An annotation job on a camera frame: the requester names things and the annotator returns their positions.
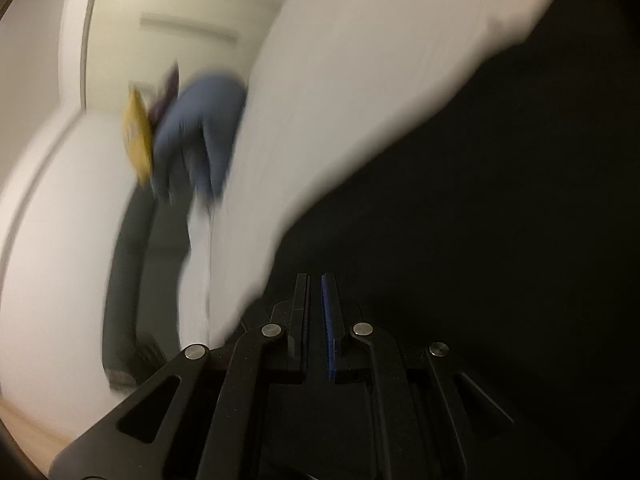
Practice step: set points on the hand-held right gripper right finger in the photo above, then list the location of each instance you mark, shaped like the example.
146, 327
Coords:
327, 330

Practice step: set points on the folded blue duvet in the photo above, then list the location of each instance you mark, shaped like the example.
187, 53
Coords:
200, 130

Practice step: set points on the grey padded headboard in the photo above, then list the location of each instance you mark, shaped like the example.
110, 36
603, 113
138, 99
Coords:
140, 285

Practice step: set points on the bed with white sheet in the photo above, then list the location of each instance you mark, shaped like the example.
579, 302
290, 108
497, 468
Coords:
375, 85

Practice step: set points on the purple cushion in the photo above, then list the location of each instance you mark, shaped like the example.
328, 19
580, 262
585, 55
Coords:
167, 92

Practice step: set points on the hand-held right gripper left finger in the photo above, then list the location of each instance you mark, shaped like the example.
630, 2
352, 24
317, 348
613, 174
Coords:
300, 340

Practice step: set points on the yellow cushion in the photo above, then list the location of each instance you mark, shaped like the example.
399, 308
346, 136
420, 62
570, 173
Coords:
137, 135

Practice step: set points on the black pants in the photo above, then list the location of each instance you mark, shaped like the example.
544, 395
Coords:
450, 210

